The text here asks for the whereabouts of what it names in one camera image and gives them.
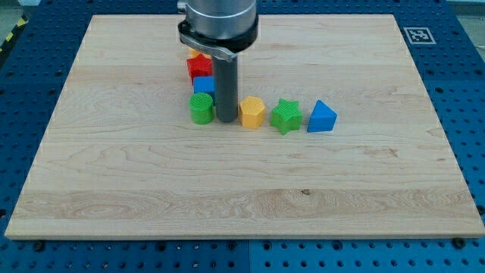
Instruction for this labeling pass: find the green cylinder block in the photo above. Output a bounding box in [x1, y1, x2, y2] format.
[189, 93, 214, 124]

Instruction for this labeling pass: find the blue triangle block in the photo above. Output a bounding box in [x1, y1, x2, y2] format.
[307, 100, 338, 133]

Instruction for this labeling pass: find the yellow hexagon block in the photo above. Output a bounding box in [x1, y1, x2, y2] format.
[239, 96, 266, 129]

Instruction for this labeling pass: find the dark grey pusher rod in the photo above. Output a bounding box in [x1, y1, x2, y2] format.
[212, 57, 238, 123]

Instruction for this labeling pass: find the white fiducial marker tag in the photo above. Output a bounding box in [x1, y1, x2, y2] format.
[404, 27, 436, 45]

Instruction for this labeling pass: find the green star block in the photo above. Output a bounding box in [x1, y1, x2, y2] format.
[271, 98, 303, 135]

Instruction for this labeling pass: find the blue cube block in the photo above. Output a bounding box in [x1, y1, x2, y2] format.
[193, 76, 215, 104]

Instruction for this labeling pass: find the red star block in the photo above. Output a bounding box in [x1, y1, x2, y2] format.
[186, 54, 213, 83]

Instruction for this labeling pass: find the orange block behind star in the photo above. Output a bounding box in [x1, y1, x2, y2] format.
[189, 48, 211, 59]

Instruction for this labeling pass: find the black yellow hazard tape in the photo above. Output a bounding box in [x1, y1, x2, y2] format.
[1, 14, 28, 54]

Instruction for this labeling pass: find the light wooden board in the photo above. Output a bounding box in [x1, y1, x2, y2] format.
[5, 14, 484, 240]

